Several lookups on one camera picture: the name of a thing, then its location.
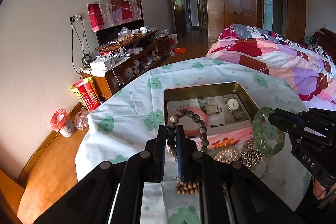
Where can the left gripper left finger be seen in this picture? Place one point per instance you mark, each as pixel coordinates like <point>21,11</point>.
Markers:
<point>155,163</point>

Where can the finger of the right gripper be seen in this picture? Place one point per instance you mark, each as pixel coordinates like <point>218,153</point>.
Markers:
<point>283,114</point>
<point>284,121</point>

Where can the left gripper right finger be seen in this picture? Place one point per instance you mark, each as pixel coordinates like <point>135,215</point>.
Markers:
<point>185,160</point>

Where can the green jade bangle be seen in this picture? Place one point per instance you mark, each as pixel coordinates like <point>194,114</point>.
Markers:
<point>268,138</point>

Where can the person's right hand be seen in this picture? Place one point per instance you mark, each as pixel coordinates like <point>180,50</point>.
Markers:
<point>318,190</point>

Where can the pink jade bangle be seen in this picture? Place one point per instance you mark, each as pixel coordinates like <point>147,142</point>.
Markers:
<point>192,121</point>

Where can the pink metal tin box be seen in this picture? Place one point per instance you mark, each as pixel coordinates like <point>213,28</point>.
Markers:
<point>223,130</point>

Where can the pink patchwork quilt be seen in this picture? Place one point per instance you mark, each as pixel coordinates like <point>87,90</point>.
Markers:
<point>308,70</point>

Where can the white green patterned tablecloth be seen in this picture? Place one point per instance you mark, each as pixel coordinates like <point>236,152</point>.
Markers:
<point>122,125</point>

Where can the silver wrist watch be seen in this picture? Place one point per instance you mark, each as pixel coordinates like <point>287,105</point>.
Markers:
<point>232,103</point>

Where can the clear plastic bag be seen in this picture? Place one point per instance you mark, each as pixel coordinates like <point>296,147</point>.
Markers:
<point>81,119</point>

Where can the dark wooden headboard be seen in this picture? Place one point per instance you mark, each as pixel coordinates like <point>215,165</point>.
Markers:
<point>327,40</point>

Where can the orange item on floor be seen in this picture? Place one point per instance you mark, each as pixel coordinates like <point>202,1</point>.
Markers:
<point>179,50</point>

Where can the red yellow gift bag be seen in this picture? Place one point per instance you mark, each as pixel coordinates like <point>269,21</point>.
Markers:
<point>86,93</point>

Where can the small bin with red bag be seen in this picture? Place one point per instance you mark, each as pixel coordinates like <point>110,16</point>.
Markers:
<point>61,122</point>

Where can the wooden TV cabinet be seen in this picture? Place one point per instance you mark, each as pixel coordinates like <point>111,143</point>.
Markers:
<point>132,58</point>

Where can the white box device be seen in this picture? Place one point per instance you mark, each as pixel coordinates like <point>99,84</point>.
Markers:
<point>102,64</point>

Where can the black television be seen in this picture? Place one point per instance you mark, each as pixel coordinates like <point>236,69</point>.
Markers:
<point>109,34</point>

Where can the red patchwork TV cover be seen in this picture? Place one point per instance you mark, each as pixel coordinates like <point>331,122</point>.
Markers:
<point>110,13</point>

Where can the wooden door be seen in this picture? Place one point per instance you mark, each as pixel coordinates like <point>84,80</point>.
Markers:
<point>179,21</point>

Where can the wall power socket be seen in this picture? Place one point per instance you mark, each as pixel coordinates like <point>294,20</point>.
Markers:
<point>76,18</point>

